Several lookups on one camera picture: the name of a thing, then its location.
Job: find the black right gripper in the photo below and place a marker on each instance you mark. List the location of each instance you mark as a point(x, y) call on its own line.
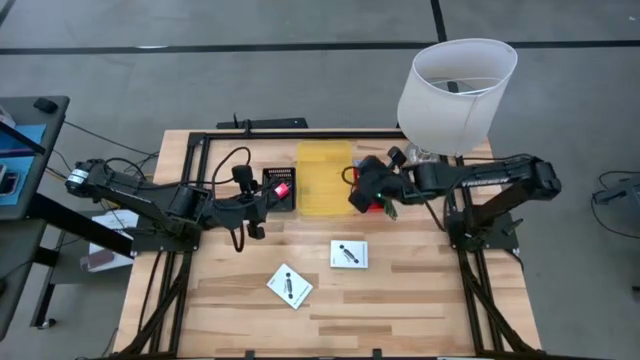
point(375, 180)

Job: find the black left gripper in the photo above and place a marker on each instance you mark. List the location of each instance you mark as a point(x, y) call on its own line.
point(240, 215)

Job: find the pink power adapter cube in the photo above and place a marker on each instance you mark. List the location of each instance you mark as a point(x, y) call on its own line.
point(282, 190)

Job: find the yellow translucent plastic bin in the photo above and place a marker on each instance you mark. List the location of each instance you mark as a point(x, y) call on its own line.
point(322, 180)

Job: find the white green acer box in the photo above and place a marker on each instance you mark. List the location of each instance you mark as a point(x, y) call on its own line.
point(290, 286)
point(349, 254)

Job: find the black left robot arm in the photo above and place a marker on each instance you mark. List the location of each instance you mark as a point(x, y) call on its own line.
point(125, 187)

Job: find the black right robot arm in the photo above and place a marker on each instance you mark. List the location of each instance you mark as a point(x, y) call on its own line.
point(500, 175)

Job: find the black slotted plastic basket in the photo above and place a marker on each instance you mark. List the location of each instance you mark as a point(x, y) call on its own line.
point(287, 175)

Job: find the black flat device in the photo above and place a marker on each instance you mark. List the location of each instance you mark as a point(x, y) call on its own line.
point(270, 123)

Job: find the table lamp white shade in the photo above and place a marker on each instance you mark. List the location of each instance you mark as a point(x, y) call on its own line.
point(460, 100)

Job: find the white paper stack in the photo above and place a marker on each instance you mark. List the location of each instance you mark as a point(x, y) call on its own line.
point(117, 222)

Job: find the grey side desk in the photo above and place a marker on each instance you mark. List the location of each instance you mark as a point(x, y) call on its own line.
point(45, 150)

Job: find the black computer mouse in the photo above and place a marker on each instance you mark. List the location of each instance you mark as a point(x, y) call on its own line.
point(45, 105)

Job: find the black floor stand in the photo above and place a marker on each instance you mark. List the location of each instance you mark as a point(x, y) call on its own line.
point(620, 192)

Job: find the blue mat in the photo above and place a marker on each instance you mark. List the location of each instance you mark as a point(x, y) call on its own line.
point(20, 165)

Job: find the smartphone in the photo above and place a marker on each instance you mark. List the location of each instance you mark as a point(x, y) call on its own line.
point(7, 182)

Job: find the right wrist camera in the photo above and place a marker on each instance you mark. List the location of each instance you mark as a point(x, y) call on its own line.
point(396, 156)

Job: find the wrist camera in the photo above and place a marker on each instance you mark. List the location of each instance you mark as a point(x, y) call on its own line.
point(396, 156)
point(242, 174)

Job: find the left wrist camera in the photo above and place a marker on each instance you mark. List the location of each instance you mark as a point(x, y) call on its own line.
point(242, 174)

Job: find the black metal table frame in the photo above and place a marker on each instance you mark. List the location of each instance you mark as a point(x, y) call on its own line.
point(280, 135)

